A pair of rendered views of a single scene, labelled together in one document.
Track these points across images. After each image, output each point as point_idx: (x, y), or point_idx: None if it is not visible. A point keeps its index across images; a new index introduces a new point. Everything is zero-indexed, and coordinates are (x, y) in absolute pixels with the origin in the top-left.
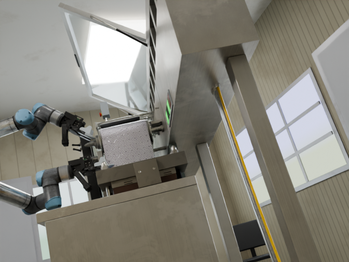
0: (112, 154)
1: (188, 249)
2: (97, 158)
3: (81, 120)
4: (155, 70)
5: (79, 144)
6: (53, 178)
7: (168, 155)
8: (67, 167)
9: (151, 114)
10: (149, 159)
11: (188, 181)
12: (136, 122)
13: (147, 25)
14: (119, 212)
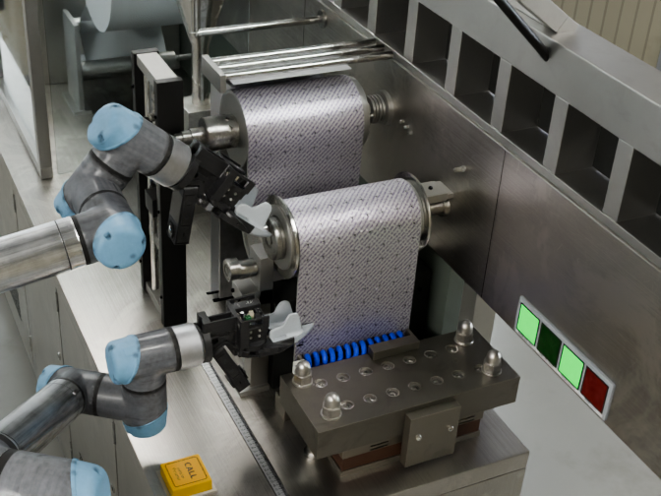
0: (316, 297)
1: None
2: (257, 273)
3: (249, 190)
4: (513, 94)
5: (150, 121)
6: (163, 373)
7: (485, 388)
8: (203, 344)
9: (379, 50)
10: (447, 409)
11: (513, 465)
12: (396, 211)
13: (625, 118)
14: None
